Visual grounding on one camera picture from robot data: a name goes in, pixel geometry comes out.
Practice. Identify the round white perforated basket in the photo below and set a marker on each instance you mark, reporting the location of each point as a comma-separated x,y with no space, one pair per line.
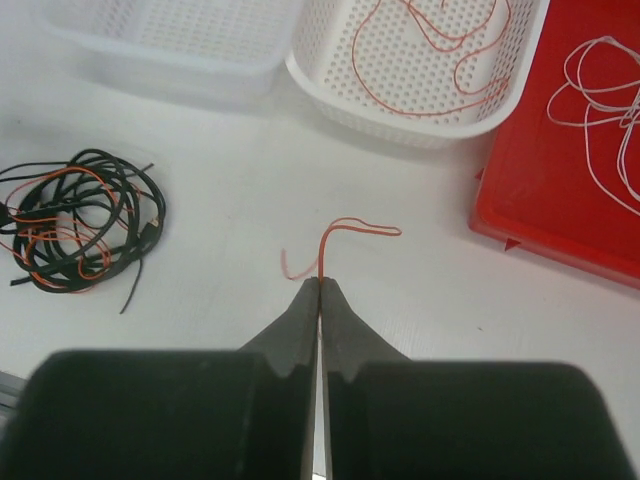
417,73

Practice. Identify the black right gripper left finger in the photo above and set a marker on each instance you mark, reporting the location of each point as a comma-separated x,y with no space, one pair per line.
246,413

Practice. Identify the rectangular white perforated basket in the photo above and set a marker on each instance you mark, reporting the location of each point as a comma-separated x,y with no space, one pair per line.
196,51

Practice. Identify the red plastic tray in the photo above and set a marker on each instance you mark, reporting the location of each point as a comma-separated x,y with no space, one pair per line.
562,179

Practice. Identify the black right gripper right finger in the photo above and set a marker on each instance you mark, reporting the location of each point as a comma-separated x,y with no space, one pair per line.
391,417

